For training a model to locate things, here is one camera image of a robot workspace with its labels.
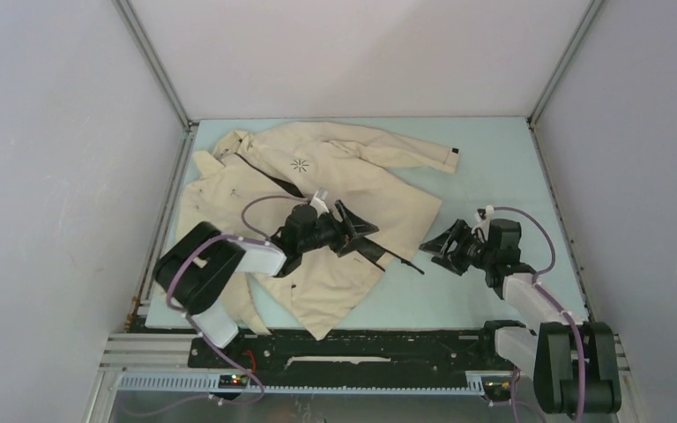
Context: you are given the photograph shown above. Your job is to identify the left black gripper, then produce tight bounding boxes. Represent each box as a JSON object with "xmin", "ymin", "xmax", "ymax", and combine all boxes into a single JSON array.
[{"xmin": 299, "ymin": 200, "xmax": 378, "ymax": 257}]

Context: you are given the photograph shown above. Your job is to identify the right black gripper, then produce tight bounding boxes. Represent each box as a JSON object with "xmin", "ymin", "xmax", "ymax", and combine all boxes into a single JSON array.
[{"xmin": 419, "ymin": 219, "xmax": 495, "ymax": 276}]

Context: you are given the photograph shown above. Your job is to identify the beige zip jacket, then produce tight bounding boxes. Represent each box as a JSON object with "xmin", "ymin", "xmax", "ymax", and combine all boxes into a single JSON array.
[{"xmin": 175, "ymin": 122, "xmax": 459, "ymax": 339}]

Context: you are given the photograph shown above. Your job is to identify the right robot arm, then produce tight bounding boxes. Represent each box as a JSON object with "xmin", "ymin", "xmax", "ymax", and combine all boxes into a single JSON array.
[{"xmin": 420, "ymin": 218, "xmax": 622, "ymax": 421}]

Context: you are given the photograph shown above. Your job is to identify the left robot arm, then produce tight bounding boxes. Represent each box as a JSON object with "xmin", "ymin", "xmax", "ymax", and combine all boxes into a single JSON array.
[{"xmin": 153, "ymin": 198, "xmax": 380, "ymax": 367}]

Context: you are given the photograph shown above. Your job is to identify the light blue table mat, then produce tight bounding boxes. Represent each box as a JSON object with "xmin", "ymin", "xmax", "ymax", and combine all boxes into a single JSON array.
[{"xmin": 144, "ymin": 116, "xmax": 591, "ymax": 331}]

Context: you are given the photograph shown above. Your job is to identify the right controller board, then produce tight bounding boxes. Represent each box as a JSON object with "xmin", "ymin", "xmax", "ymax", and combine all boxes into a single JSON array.
[{"xmin": 482, "ymin": 380, "xmax": 517, "ymax": 403}]

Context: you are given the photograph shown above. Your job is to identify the controller board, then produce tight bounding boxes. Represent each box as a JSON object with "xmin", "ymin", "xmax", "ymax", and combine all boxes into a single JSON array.
[
  {"xmin": 482, "ymin": 380, "xmax": 517, "ymax": 403},
  {"xmin": 217, "ymin": 375, "xmax": 249, "ymax": 390}
]

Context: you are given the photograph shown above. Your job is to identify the left controller board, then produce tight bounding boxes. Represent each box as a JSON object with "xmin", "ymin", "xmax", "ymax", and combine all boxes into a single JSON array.
[{"xmin": 217, "ymin": 375, "xmax": 249, "ymax": 390}]

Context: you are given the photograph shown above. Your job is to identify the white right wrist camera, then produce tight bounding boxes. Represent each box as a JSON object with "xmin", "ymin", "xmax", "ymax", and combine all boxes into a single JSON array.
[{"xmin": 474, "ymin": 205, "xmax": 495, "ymax": 230}]

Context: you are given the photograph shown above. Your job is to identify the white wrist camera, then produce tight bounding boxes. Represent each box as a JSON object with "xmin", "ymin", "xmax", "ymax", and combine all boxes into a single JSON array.
[
  {"xmin": 309, "ymin": 188, "xmax": 331, "ymax": 215},
  {"xmin": 474, "ymin": 205, "xmax": 495, "ymax": 230}
]

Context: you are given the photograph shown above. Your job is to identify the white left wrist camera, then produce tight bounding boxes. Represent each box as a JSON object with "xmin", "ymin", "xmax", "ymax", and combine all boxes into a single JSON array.
[{"xmin": 309, "ymin": 188, "xmax": 331, "ymax": 215}]

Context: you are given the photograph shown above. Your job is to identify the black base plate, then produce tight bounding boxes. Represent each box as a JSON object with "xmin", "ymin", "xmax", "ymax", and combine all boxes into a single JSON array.
[{"xmin": 187, "ymin": 330, "xmax": 514, "ymax": 390}]

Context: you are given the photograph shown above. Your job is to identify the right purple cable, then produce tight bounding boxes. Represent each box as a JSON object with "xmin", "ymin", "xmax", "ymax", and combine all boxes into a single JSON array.
[{"xmin": 487, "ymin": 206, "xmax": 588, "ymax": 423}]

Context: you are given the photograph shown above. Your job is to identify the aluminium frame rail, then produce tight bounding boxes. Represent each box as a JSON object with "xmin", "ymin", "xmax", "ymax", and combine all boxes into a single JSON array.
[{"xmin": 84, "ymin": 332, "xmax": 632, "ymax": 423}]

